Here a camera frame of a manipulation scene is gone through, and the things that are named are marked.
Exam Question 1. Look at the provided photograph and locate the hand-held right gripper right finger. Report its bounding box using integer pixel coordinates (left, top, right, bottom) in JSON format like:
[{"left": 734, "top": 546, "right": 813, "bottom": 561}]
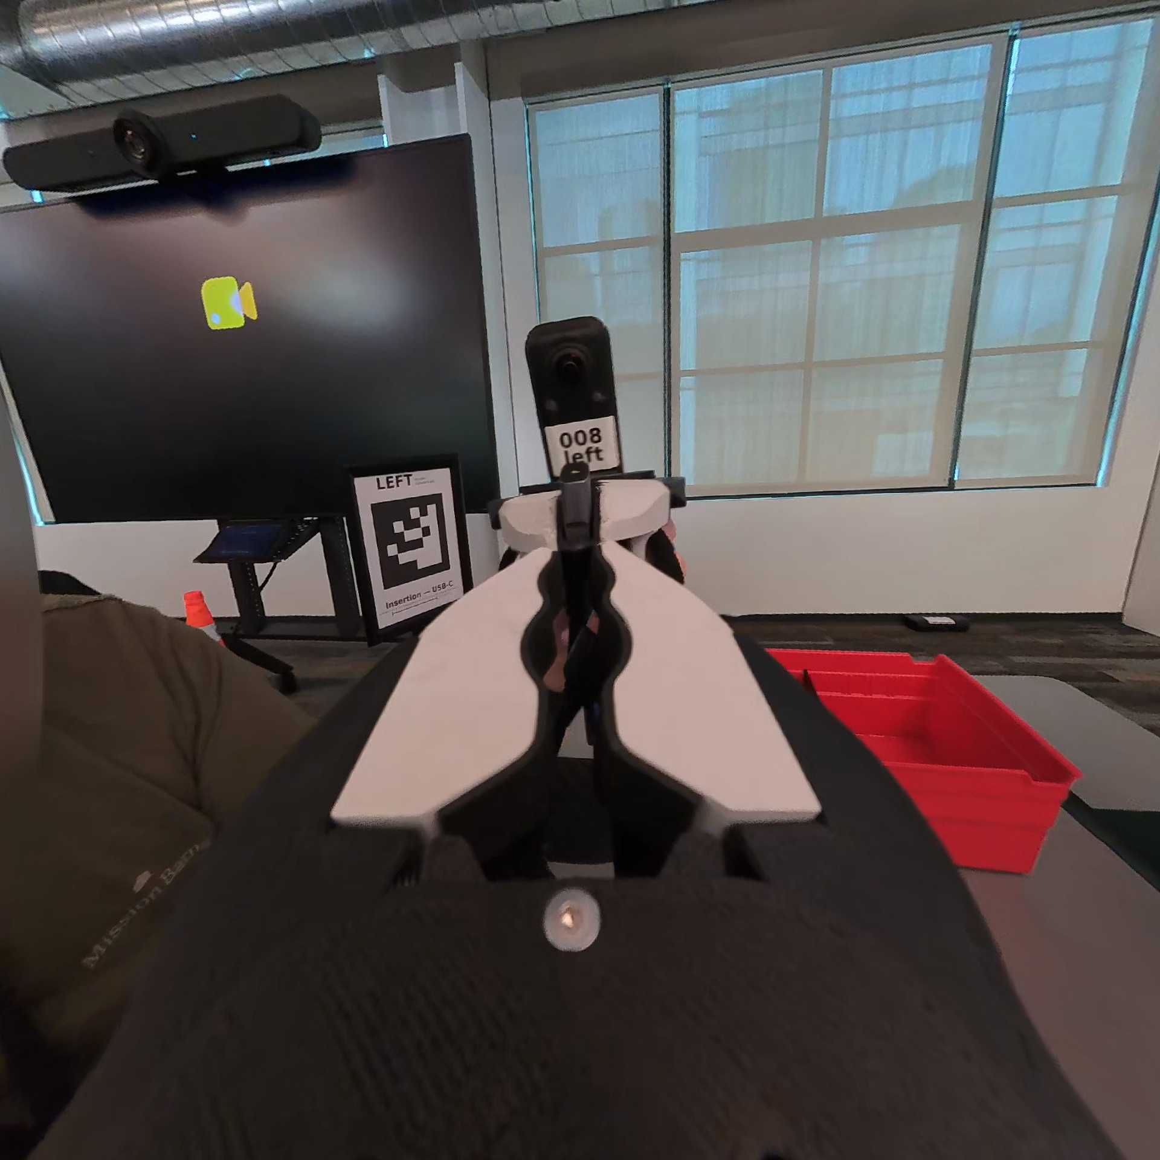
[{"left": 590, "top": 534, "right": 827, "bottom": 840}]

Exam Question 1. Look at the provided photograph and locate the black usb-c cable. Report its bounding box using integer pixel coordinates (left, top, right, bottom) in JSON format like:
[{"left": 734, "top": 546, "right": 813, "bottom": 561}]
[{"left": 543, "top": 465, "right": 604, "bottom": 757}]

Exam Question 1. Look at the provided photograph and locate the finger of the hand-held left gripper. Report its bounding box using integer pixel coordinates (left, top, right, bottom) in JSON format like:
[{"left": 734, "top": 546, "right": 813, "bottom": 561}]
[
  {"left": 501, "top": 484, "right": 566, "bottom": 552},
  {"left": 596, "top": 484, "right": 673, "bottom": 544}
]

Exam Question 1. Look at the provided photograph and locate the black webcam bar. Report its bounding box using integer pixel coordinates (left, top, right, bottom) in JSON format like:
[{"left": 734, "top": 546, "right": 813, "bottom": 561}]
[{"left": 2, "top": 94, "right": 324, "bottom": 193}]

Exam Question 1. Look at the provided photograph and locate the black stand with small screen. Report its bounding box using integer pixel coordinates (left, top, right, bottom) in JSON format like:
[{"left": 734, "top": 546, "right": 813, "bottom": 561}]
[{"left": 191, "top": 512, "right": 349, "bottom": 694}]

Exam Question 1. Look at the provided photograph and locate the large black television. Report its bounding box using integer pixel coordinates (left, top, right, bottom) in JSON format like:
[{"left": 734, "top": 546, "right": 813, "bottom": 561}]
[{"left": 0, "top": 133, "right": 501, "bottom": 526}]

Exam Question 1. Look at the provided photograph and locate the red plastic bin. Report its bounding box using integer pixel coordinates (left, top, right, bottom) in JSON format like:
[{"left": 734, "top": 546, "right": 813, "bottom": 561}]
[{"left": 765, "top": 650, "right": 1083, "bottom": 875}]

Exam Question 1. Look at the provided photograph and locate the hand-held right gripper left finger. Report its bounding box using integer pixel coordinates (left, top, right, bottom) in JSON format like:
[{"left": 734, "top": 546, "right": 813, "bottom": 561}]
[{"left": 329, "top": 544, "right": 564, "bottom": 832}]

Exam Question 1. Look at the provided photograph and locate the framed marker tag sign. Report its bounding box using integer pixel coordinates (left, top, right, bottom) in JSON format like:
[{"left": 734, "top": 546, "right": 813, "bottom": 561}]
[{"left": 347, "top": 453, "right": 473, "bottom": 646}]

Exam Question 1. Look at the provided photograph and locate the large grid window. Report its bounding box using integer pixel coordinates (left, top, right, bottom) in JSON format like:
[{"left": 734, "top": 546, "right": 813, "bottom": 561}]
[{"left": 525, "top": 13, "right": 1160, "bottom": 494}]

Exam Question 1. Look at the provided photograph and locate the slim silver ventilation duct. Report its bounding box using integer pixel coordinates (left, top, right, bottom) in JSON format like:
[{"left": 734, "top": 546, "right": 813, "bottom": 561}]
[{"left": 0, "top": 0, "right": 590, "bottom": 92}]

